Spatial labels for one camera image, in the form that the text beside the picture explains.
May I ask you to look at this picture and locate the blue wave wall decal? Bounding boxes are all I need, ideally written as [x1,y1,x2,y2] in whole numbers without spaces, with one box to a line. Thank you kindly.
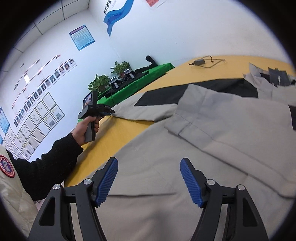
[103,0,134,38]

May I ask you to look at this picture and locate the red wall notice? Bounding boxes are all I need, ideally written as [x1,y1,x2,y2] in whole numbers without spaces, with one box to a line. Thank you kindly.
[145,0,166,9]

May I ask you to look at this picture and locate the potted green plant far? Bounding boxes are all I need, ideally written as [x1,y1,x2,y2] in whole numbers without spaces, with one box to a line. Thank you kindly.
[110,61,130,78]

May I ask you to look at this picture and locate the person's left hand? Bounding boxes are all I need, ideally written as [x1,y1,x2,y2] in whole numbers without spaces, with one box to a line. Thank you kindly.
[71,116,100,146]

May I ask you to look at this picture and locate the potted green plant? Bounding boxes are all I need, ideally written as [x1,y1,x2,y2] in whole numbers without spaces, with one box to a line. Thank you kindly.
[110,61,130,78]
[88,74,110,93]

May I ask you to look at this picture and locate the beige and black jacket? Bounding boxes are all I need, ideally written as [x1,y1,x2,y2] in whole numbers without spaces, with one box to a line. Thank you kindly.
[69,62,296,241]

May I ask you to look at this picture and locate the potted green plant near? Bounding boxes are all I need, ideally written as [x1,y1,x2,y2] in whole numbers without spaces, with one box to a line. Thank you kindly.
[88,74,110,93]

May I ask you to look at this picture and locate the portrait photo row on wall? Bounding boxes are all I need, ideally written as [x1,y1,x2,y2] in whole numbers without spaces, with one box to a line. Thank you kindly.
[11,54,77,128]

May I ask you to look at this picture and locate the person's beige vest torso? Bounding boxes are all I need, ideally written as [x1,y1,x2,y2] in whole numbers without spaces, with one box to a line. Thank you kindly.
[1,146,38,237]

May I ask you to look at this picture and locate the framed certificates on wall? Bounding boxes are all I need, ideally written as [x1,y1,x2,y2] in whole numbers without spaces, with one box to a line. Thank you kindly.
[1,93,65,160]

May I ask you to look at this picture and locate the black power adapter with cable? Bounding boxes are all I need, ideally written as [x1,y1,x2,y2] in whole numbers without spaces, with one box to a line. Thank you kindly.
[189,55,226,69]

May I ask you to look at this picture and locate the black device on green table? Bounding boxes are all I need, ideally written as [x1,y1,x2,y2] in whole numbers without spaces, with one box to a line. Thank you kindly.
[104,55,158,98]

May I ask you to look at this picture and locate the blue wall poster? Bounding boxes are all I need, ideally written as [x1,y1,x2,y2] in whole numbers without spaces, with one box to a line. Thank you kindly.
[69,25,95,51]

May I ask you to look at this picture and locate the green cloth covered table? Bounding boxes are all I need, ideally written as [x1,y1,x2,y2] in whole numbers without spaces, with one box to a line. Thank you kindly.
[77,62,175,123]

